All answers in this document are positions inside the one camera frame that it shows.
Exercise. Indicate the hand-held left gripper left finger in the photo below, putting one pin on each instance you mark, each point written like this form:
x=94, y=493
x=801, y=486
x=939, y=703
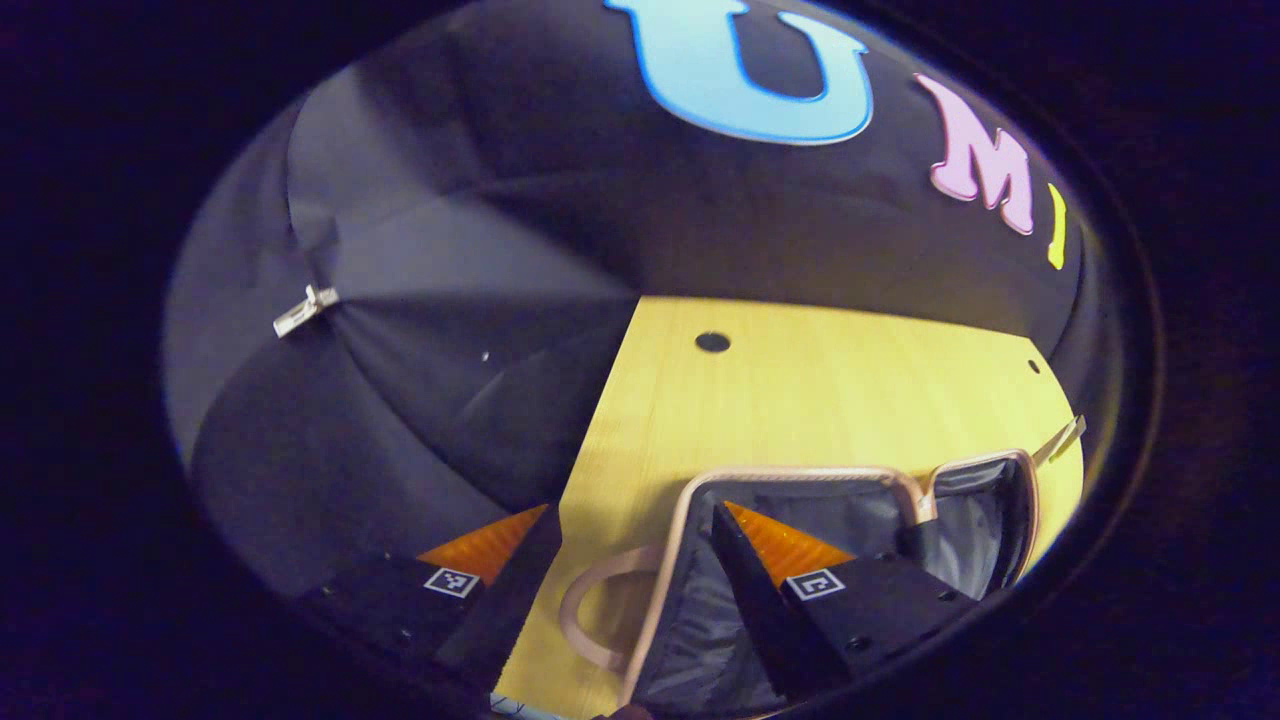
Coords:
x=505, y=600

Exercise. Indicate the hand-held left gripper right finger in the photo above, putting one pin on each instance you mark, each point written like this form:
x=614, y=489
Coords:
x=755, y=610

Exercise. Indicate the pink suitcase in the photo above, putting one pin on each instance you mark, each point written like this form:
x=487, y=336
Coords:
x=690, y=620

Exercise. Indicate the silver metal clip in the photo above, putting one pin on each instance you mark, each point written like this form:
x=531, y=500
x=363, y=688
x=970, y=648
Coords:
x=303, y=310

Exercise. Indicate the black backdrop cloth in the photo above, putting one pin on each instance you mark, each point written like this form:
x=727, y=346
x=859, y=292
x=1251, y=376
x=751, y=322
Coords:
x=450, y=250

